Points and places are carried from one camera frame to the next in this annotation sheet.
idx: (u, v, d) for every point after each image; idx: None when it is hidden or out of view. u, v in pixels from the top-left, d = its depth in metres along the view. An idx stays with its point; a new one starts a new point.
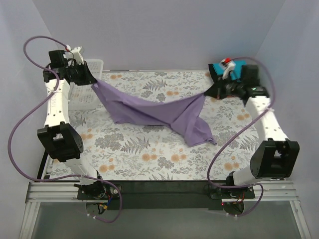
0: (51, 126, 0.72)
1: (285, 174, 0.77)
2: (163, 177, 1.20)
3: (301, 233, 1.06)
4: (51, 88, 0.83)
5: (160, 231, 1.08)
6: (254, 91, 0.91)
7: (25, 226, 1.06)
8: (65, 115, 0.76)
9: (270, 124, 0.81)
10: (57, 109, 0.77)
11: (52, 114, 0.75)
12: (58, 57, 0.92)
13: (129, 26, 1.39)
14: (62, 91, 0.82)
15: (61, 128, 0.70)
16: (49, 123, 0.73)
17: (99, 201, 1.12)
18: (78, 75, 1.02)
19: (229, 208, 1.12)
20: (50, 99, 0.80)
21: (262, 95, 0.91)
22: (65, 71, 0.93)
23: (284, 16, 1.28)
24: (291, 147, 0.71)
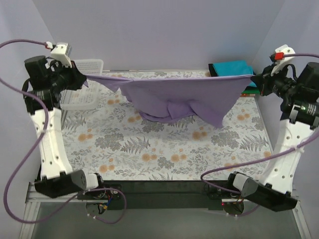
0: (50, 178, 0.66)
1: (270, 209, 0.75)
2: (163, 177, 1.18)
3: (301, 233, 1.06)
4: (39, 128, 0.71)
5: (160, 231, 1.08)
6: (303, 111, 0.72)
7: (25, 226, 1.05)
8: (62, 160, 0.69)
9: (282, 167, 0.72)
10: (53, 155, 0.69)
11: (48, 163, 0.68)
12: (40, 73, 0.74)
13: (129, 26, 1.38)
14: (53, 128, 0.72)
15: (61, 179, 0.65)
16: (47, 174, 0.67)
17: (99, 201, 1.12)
18: (66, 81, 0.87)
19: (228, 208, 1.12)
20: (42, 140, 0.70)
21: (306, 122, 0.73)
22: (50, 93, 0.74)
23: (284, 16, 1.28)
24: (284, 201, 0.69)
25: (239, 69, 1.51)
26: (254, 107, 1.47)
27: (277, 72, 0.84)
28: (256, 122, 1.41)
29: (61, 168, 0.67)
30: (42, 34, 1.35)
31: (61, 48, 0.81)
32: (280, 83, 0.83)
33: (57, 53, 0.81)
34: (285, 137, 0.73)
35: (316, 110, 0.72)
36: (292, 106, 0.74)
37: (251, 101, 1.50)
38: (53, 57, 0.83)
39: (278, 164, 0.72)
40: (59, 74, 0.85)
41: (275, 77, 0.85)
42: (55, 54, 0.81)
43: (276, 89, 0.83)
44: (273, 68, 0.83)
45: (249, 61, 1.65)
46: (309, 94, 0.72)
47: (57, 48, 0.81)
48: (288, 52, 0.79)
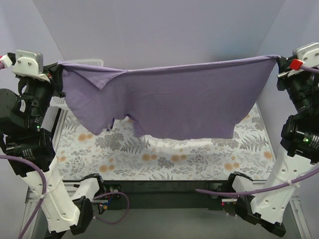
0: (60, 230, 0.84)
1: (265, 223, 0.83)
2: (163, 177, 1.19)
3: (301, 233, 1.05)
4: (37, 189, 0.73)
5: (160, 231, 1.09)
6: (306, 141, 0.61)
7: (25, 226, 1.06)
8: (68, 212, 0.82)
9: (275, 199, 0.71)
10: (60, 213, 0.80)
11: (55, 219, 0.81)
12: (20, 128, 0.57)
13: (129, 26, 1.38)
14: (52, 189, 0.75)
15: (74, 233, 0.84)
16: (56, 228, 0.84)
17: (98, 201, 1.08)
18: (47, 99, 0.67)
19: (229, 209, 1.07)
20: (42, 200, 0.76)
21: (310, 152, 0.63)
22: (37, 141, 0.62)
23: (284, 16, 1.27)
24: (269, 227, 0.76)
25: None
26: (254, 107, 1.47)
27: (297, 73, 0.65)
28: (256, 122, 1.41)
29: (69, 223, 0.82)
30: (41, 35, 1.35)
31: (29, 66, 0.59)
32: (297, 86, 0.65)
33: (25, 71, 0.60)
34: (281, 169, 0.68)
35: None
36: (295, 132, 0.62)
37: None
38: (20, 74, 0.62)
39: (271, 196, 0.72)
40: (36, 96, 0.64)
41: (293, 78, 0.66)
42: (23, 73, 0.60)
43: (290, 91, 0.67)
44: (290, 71, 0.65)
45: None
46: None
47: (22, 64, 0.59)
48: (316, 56, 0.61)
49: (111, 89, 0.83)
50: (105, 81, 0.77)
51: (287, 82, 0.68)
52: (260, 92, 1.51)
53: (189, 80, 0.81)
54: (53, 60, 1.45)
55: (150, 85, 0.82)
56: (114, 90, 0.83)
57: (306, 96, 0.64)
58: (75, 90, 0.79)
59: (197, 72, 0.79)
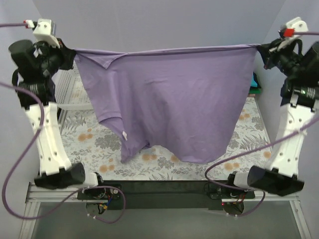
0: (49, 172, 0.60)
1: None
2: (163, 177, 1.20)
3: (301, 233, 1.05)
4: (33, 119, 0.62)
5: (160, 231, 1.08)
6: (304, 94, 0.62)
7: (25, 226, 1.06)
8: (64, 158, 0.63)
9: (288, 149, 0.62)
10: (51, 151, 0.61)
11: (46, 158, 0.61)
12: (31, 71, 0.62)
13: None
14: (51, 123, 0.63)
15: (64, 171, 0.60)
16: (45, 169, 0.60)
17: (98, 201, 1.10)
18: (58, 66, 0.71)
19: (228, 208, 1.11)
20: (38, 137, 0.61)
21: (306, 105, 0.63)
22: (45, 87, 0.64)
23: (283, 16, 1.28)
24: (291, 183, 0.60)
25: None
26: (254, 108, 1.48)
27: (283, 48, 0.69)
28: (256, 122, 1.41)
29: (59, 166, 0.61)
30: None
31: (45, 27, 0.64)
32: (284, 58, 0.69)
33: (41, 34, 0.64)
34: (287, 120, 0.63)
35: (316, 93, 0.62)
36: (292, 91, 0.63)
37: (251, 101, 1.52)
38: (37, 38, 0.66)
39: (283, 147, 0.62)
40: (48, 58, 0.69)
41: (280, 52, 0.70)
42: (39, 34, 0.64)
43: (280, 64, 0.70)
44: (280, 44, 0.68)
45: None
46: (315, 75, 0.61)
47: (39, 27, 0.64)
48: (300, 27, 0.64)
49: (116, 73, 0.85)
50: (110, 61, 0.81)
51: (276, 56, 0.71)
52: (260, 93, 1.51)
53: (189, 62, 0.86)
54: None
55: (152, 72, 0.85)
56: (116, 77, 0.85)
57: (295, 63, 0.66)
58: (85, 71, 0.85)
59: (196, 55, 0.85)
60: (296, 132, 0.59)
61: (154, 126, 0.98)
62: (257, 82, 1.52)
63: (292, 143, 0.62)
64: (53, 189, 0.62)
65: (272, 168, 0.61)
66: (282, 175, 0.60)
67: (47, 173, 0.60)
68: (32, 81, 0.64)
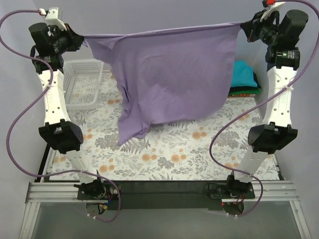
0: (52, 123, 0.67)
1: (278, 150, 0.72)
2: (163, 177, 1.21)
3: (301, 233, 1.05)
4: (45, 81, 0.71)
5: (160, 231, 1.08)
6: (282, 57, 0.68)
7: (25, 226, 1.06)
8: (64, 113, 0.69)
9: (281, 104, 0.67)
10: (56, 105, 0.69)
11: (51, 111, 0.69)
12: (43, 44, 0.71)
13: (129, 26, 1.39)
14: (57, 84, 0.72)
15: (63, 125, 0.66)
16: (49, 120, 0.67)
17: (99, 201, 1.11)
18: (66, 46, 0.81)
19: (229, 208, 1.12)
20: (46, 93, 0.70)
21: (288, 65, 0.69)
22: (56, 58, 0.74)
23: None
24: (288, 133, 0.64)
25: (239, 69, 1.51)
26: (254, 108, 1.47)
27: (265, 20, 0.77)
28: (256, 122, 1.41)
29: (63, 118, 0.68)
30: None
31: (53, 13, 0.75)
32: (266, 30, 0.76)
33: (51, 19, 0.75)
34: (275, 80, 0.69)
35: (295, 56, 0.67)
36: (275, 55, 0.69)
37: (251, 101, 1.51)
38: (49, 22, 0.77)
39: (276, 104, 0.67)
40: (59, 38, 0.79)
41: (263, 24, 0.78)
42: (52, 20, 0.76)
43: (262, 35, 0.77)
44: (262, 15, 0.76)
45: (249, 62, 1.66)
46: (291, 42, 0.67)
47: (50, 14, 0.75)
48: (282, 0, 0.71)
49: (121, 50, 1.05)
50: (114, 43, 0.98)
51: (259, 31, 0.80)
52: (260, 93, 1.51)
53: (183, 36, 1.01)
54: None
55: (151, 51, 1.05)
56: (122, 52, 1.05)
57: (274, 34, 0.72)
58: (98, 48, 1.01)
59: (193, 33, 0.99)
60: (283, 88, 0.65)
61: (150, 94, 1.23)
62: (257, 82, 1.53)
63: (284, 98, 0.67)
64: (53, 142, 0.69)
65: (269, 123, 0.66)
66: (278, 126, 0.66)
67: (49, 123, 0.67)
68: (46, 55, 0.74)
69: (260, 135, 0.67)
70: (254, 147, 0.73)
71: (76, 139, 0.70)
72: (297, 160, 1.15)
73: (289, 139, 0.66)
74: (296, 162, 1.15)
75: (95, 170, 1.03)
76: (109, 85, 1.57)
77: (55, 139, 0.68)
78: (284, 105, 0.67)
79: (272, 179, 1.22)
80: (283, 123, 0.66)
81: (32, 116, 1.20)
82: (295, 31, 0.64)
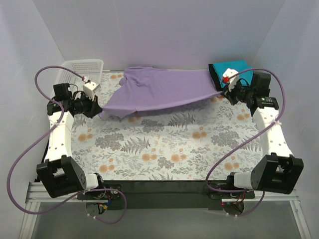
0: (52, 160, 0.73)
1: (285, 191, 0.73)
2: (163, 177, 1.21)
3: (301, 233, 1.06)
4: (53, 121, 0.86)
5: (160, 231, 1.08)
6: (262, 101, 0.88)
7: (25, 226, 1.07)
8: (65, 149, 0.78)
9: (276, 137, 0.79)
10: (60, 142, 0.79)
11: (54, 148, 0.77)
12: (61, 91, 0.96)
13: (129, 26, 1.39)
14: (65, 123, 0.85)
15: (62, 163, 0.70)
16: (49, 157, 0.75)
17: (99, 201, 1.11)
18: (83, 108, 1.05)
19: (229, 208, 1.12)
20: (53, 131, 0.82)
21: (271, 106, 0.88)
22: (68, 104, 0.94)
23: (283, 17, 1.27)
24: (294, 164, 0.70)
25: (239, 69, 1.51)
26: None
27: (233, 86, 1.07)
28: None
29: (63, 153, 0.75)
30: (43, 35, 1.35)
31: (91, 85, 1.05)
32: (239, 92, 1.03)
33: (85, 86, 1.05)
34: (263, 117, 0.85)
35: (272, 100, 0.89)
36: (253, 103, 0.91)
37: None
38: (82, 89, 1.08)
39: (271, 135, 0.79)
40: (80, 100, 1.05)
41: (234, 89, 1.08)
42: (85, 87, 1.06)
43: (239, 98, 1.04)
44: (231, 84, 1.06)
45: (249, 61, 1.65)
46: (262, 91, 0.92)
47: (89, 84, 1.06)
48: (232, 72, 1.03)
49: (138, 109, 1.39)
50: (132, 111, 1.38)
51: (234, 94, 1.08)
52: None
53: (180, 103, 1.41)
54: (53, 61, 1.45)
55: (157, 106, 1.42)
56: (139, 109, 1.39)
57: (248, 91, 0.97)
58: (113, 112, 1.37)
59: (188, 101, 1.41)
60: (273, 122, 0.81)
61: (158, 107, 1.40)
62: None
63: (276, 132, 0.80)
64: (51, 186, 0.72)
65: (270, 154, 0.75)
66: (280, 157, 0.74)
67: (49, 160, 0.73)
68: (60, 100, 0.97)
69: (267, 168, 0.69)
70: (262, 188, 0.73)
71: (75, 181, 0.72)
72: None
73: (297, 171, 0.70)
74: None
75: (94, 174, 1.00)
76: (109, 85, 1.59)
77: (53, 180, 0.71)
78: (279, 138, 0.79)
79: None
80: (284, 154, 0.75)
81: (31, 117, 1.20)
82: (264, 81, 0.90)
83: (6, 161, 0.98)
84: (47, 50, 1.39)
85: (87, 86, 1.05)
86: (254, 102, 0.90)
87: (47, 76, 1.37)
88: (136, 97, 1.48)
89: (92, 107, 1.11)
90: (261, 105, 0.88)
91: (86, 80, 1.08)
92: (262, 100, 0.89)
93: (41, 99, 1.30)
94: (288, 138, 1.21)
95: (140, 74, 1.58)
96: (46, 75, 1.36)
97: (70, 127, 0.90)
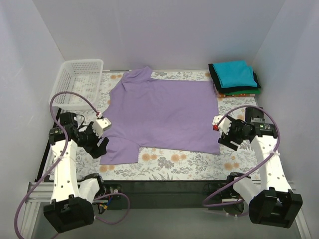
0: (60, 200, 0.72)
1: (284, 224, 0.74)
2: (163, 177, 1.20)
3: (301, 233, 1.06)
4: (57, 154, 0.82)
5: (160, 231, 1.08)
6: (261, 128, 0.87)
7: (25, 226, 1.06)
8: (72, 185, 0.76)
9: (274, 170, 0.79)
10: (65, 179, 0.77)
11: (59, 186, 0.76)
12: (67, 118, 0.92)
13: (129, 26, 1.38)
14: (69, 155, 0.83)
15: (71, 203, 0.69)
16: (56, 197, 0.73)
17: (98, 201, 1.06)
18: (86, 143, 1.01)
19: (229, 209, 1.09)
20: (57, 165, 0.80)
21: (269, 134, 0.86)
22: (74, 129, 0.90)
23: (284, 16, 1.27)
24: (293, 200, 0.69)
25: (239, 69, 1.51)
26: None
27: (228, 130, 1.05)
28: None
29: (70, 192, 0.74)
30: (43, 34, 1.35)
31: (102, 121, 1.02)
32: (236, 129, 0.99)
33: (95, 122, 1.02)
34: (261, 147, 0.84)
35: (271, 127, 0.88)
36: (252, 129, 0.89)
37: (251, 101, 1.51)
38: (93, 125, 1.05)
39: (269, 169, 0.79)
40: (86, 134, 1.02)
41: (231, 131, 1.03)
42: (96, 123, 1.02)
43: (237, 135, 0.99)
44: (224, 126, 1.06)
45: (249, 61, 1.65)
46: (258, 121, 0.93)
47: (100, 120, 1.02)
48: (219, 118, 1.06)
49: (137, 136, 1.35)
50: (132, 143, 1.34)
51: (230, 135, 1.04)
52: (260, 93, 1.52)
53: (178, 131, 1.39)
54: (53, 61, 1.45)
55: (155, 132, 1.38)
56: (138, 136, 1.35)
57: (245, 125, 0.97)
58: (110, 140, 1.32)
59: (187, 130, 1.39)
60: (271, 154, 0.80)
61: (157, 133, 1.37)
62: (257, 82, 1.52)
63: (274, 164, 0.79)
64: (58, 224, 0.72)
65: (269, 188, 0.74)
66: (279, 192, 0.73)
67: (56, 199, 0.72)
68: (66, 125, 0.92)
69: (265, 203, 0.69)
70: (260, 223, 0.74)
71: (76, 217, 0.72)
72: (296, 161, 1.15)
73: (295, 207, 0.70)
74: (296, 162, 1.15)
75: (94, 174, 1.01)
76: (109, 85, 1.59)
77: (60, 217, 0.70)
78: (277, 172, 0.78)
79: None
80: (283, 189, 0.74)
81: (31, 117, 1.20)
82: (257, 112, 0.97)
83: (6, 161, 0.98)
84: (48, 50, 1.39)
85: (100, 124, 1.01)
86: (253, 128, 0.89)
87: (47, 76, 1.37)
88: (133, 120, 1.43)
89: (94, 143, 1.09)
90: (260, 131, 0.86)
91: (100, 116, 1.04)
92: (260, 126, 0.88)
93: (41, 99, 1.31)
94: (288, 138, 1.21)
95: (137, 81, 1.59)
96: (46, 75, 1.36)
97: (74, 156, 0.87)
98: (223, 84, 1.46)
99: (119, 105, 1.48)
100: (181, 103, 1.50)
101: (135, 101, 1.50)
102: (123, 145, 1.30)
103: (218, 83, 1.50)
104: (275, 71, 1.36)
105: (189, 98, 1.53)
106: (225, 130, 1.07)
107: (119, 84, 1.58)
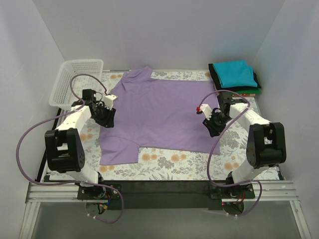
0: (60, 130, 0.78)
1: (280, 159, 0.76)
2: (163, 177, 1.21)
3: (301, 233, 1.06)
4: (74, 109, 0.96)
5: (160, 232, 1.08)
6: (233, 101, 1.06)
7: (25, 226, 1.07)
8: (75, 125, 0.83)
9: (253, 115, 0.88)
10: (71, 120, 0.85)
11: (66, 123, 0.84)
12: (87, 94, 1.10)
13: (128, 26, 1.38)
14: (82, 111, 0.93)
15: (68, 132, 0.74)
16: (59, 127, 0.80)
17: (98, 201, 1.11)
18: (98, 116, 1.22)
19: (228, 208, 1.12)
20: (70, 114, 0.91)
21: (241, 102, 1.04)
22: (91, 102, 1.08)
23: (284, 16, 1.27)
24: (276, 127, 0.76)
25: (239, 69, 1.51)
26: (254, 108, 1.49)
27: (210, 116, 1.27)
28: None
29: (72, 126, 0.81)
30: (43, 34, 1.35)
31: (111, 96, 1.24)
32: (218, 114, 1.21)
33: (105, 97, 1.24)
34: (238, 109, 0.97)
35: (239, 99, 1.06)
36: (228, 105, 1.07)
37: (251, 101, 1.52)
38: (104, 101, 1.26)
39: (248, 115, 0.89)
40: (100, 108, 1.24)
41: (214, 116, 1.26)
42: (106, 98, 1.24)
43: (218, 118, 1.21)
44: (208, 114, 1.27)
45: (249, 61, 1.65)
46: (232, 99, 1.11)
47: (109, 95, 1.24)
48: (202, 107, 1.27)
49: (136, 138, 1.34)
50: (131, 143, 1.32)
51: (214, 118, 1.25)
52: (260, 93, 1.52)
53: (178, 132, 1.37)
54: (53, 61, 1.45)
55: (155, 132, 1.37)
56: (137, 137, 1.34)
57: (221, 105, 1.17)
58: (109, 141, 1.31)
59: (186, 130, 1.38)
60: (246, 108, 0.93)
61: (156, 133, 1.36)
62: (257, 82, 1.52)
63: (251, 113, 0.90)
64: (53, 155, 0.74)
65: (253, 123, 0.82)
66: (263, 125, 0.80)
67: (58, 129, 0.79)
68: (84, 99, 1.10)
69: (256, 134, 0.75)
70: (259, 162, 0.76)
71: (73, 154, 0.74)
72: (296, 161, 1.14)
73: (281, 135, 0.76)
74: (296, 162, 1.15)
75: (96, 173, 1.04)
76: (109, 85, 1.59)
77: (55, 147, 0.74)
78: (256, 117, 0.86)
79: (272, 179, 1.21)
80: (264, 122, 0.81)
81: (31, 116, 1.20)
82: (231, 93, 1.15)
83: (6, 161, 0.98)
84: (47, 50, 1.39)
85: (109, 98, 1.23)
86: (227, 103, 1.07)
87: (47, 76, 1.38)
88: (133, 120, 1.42)
89: (106, 117, 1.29)
90: (233, 103, 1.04)
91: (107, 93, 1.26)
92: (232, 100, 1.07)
93: (41, 99, 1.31)
94: (288, 138, 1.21)
95: (137, 81, 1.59)
96: (46, 74, 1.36)
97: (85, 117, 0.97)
98: (223, 84, 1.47)
99: (119, 105, 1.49)
100: (181, 102, 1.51)
101: (135, 100, 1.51)
102: (123, 146, 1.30)
103: (218, 83, 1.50)
104: (275, 71, 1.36)
105: (189, 98, 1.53)
106: (207, 115, 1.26)
107: (119, 84, 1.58)
